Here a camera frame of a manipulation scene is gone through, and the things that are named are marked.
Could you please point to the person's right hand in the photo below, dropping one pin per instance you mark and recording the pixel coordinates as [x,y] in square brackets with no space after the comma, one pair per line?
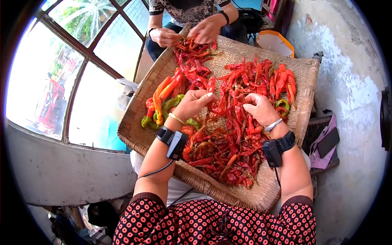
[263,111]

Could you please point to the person's left hand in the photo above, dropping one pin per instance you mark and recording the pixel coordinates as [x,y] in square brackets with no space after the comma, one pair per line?
[188,105]

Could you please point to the person's left fingers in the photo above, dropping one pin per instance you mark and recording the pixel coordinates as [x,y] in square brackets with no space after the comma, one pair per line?
[197,92]

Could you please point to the person's left thumb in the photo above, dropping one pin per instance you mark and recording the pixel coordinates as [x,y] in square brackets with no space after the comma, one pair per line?
[209,98]

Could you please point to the person's right thumb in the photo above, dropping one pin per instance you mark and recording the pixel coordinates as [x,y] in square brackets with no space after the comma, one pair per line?
[249,108]

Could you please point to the person's right index finger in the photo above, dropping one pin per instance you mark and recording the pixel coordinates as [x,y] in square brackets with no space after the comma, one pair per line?
[252,96]

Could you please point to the single red dried chilli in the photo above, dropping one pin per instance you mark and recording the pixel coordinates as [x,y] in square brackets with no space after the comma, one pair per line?
[239,98]
[211,84]

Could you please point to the bunch of green fresh peppers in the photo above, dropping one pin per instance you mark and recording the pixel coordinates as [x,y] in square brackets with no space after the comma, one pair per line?
[171,103]

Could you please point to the curled green pepper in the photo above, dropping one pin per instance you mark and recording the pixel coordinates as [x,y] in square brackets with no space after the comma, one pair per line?
[283,103]

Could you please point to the bunch of orange fresh peppers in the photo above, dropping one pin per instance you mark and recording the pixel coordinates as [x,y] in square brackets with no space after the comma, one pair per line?
[164,88]

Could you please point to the pile of dried red chillies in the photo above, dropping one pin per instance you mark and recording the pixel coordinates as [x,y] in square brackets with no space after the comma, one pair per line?
[228,147]

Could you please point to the black wrist band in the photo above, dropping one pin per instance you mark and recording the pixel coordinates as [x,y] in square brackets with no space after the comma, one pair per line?
[174,142]
[275,150]

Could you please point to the white octagonal box orange rim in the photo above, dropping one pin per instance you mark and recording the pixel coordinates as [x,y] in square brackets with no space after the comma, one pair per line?
[274,43]

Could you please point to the dark woven stool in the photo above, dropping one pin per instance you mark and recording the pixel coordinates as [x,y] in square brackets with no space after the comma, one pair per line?
[311,130]

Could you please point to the white plastic bag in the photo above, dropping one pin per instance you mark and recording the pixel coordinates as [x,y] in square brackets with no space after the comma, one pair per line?
[127,87]

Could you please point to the black bag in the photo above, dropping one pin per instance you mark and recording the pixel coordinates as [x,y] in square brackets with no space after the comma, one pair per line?
[250,20]

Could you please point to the grey rag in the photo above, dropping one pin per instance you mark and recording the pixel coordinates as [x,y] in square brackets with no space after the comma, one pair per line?
[318,56]

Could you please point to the black phone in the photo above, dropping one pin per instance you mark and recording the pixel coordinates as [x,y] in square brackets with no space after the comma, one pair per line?
[328,142]

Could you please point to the woven bamboo tray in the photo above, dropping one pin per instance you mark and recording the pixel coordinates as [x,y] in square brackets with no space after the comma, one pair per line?
[281,190]

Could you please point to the pink cloth bag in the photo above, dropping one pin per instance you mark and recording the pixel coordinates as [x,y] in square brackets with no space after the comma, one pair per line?
[320,160]

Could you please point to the person's legs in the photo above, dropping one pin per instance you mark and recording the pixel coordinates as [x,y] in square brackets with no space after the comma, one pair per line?
[177,186]

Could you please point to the person's body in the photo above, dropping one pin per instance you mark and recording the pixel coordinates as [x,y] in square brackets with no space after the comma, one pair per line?
[214,223]

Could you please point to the arched window with brown frame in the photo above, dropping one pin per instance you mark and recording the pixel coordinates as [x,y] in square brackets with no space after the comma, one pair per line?
[88,55]

